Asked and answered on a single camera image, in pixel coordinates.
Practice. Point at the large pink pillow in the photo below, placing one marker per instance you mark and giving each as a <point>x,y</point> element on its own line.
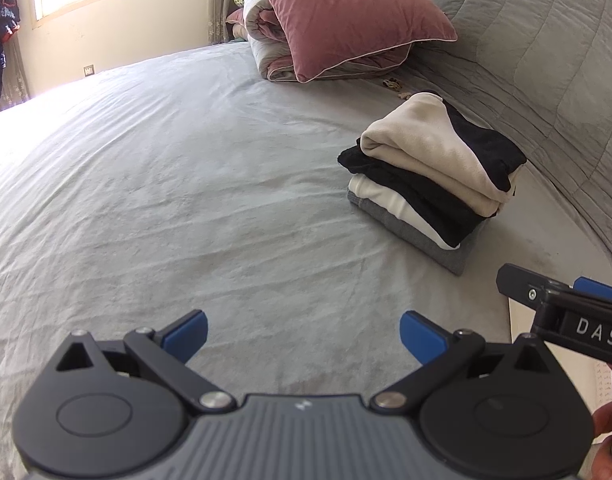
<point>346,15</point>

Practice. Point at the white paper sheet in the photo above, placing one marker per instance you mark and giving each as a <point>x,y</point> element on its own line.
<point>518,317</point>

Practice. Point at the small patterned trinket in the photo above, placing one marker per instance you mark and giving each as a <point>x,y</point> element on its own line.
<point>393,85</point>

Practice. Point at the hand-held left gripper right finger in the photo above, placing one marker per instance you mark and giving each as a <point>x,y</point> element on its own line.
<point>420,335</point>

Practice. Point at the person's right hand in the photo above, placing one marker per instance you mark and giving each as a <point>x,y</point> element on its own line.
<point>604,422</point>

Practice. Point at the folded grey quilt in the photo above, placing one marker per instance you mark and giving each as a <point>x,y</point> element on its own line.
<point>266,35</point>

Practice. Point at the small pink pillow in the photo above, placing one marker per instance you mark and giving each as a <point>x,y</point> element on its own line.
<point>234,16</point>

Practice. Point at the wall socket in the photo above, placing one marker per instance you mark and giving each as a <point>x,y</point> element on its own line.
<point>89,70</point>

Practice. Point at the grey star-print curtain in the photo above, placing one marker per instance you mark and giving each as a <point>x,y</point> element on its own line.
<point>221,10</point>

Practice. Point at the grey quilted headboard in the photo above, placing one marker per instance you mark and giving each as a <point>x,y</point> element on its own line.
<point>535,50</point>

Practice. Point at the grey folded garment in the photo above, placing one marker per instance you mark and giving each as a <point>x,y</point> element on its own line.
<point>435,252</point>

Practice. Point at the beige black sweatshirt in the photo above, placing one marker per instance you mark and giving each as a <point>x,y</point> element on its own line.
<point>425,155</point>

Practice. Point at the white folded garment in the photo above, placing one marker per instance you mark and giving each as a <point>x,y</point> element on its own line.
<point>385,197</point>

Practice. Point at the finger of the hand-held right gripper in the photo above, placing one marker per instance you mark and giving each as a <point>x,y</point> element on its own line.
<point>598,290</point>
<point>515,282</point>

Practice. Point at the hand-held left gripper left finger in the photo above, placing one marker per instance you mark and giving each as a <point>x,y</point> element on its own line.
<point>188,335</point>

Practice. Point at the black folded garment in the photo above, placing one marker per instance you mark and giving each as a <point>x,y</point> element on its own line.
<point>435,205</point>

